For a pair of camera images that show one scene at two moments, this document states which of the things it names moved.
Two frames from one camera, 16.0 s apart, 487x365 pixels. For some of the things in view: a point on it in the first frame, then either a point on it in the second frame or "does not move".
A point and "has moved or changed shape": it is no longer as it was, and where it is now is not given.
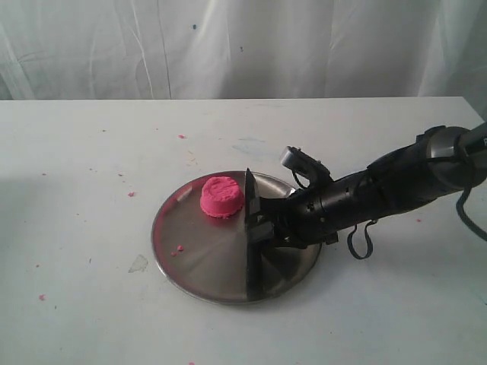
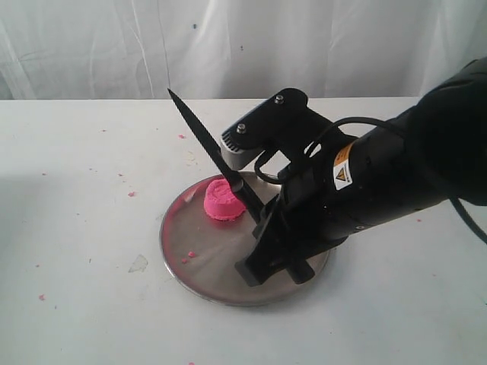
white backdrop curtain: x=136 y=49 does not move
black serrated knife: x=253 y=265 has moved or changed shape
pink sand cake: x=221 y=196 does not move
